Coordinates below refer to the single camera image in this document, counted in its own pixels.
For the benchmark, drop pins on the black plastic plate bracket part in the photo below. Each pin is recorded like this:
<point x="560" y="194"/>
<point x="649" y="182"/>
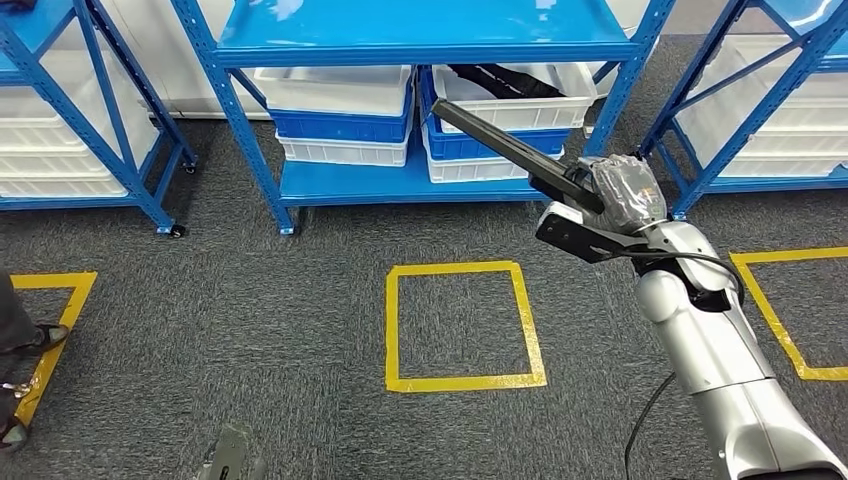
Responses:
<point x="503" y="146"/>

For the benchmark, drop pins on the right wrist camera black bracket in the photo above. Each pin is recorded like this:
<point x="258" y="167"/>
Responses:
<point x="570" y="237"/>

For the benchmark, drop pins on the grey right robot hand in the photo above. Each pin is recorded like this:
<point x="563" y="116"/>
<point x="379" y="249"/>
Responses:
<point x="626" y="189"/>

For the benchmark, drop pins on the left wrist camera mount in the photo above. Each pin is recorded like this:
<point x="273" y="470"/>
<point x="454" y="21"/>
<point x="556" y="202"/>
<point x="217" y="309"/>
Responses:
<point x="230" y="454"/>

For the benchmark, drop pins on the black parts in crate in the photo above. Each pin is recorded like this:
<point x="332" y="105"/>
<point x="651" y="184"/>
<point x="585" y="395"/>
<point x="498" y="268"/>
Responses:
<point x="510" y="81"/>

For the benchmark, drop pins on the person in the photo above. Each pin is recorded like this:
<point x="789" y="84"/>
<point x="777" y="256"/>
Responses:
<point x="13" y="324"/>

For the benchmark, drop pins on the blue plastic crate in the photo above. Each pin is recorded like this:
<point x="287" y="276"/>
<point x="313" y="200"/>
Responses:
<point x="338" y="127"/>
<point x="457" y="146"/>

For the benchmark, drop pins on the blue metal shelf rack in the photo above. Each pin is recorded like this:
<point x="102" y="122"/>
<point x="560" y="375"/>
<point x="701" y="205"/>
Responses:
<point x="397" y="26"/>
<point x="782" y="183"/>
<point x="66" y="203"/>

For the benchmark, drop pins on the yellow floor tape square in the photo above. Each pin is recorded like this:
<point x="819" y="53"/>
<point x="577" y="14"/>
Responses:
<point x="46" y="279"/>
<point x="795" y="255"/>
<point x="457" y="268"/>

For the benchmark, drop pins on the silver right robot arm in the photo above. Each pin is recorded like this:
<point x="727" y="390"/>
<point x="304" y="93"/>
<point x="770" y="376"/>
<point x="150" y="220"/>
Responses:
<point x="715" y="351"/>

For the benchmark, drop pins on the stacked white plastic crates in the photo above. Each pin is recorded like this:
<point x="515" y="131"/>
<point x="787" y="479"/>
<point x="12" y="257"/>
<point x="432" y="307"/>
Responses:
<point x="46" y="132"/>
<point x="782" y="126"/>

